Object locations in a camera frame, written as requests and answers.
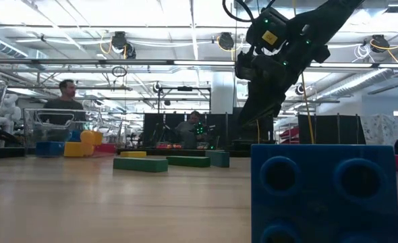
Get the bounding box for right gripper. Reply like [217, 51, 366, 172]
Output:
[235, 7, 331, 128]

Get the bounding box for teal long wooden block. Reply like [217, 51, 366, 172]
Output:
[205, 150, 231, 169]

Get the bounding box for green long wooden block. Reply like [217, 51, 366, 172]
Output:
[113, 157, 169, 173]
[166, 155, 211, 168]

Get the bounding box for yellow long wooden block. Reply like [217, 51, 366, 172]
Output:
[119, 151, 148, 159]

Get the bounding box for red plastic brick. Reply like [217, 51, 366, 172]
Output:
[96, 143, 117, 155]

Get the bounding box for yellow plastic brick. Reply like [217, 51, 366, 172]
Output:
[63, 141, 90, 158]
[80, 130, 104, 146]

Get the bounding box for red rack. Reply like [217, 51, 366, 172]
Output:
[279, 126, 300, 144]

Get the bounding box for white column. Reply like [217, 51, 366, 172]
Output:
[211, 71, 236, 114]

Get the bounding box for black partition panels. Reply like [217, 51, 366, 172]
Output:
[297, 113, 367, 145]
[143, 107, 275, 149]

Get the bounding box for person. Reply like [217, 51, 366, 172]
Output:
[38, 79, 87, 142]
[174, 110, 206, 149]

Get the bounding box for small blue plastic brick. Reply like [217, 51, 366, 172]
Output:
[250, 144, 398, 243]

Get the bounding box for white patterned sheet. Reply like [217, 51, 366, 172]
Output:
[360, 113, 398, 145]

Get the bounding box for white humanoid figure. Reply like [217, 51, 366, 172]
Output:
[0, 93, 23, 134]

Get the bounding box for yellow cable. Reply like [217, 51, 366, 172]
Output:
[300, 71, 316, 145]

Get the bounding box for black ceiling cable reel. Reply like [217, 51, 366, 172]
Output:
[111, 30, 138, 60]
[217, 32, 235, 51]
[363, 33, 392, 53]

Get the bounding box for black hanging cable hoop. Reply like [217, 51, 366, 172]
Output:
[111, 65, 128, 78]

